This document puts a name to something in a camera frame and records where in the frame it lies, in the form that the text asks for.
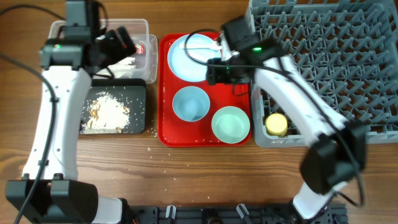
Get red snack wrapper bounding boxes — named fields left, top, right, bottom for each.
left=134, top=44, right=146, bottom=55

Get light blue bowl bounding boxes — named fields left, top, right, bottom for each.
left=172, top=86, right=210, bottom=122

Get yellow plastic cup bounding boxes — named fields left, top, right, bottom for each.
left=265, top=113, right=288, bottom=137

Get rice and food leftovers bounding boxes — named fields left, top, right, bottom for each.
left=80, top=91, right=131, bottom=134

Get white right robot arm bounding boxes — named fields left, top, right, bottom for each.
left=204, top=16, right=368, bottom=223

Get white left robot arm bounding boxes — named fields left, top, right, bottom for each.
left=5, top=1, right=136, bottom=223

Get grey dishwasher rack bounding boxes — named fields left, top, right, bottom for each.
left=246, top=0, right=397, bottom=144

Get white plastic spoon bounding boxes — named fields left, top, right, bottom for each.
left=178, top=42, right=221, bottom=50

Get clear plastic bin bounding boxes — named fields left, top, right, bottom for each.
left=48, top=19, right=159, bottom=84

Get light blue plate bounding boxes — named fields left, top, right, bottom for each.
left=167, top=34, right=221, bottom=83

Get black plastic tray bin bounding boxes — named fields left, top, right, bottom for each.
left=80, top=78, right=146, bottom=134

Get mint green bowl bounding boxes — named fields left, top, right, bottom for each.
left=211, top=106, right=251, bottom=144

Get red serving tray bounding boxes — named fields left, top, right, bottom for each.
left=157, top=34, right=251, bottom=147

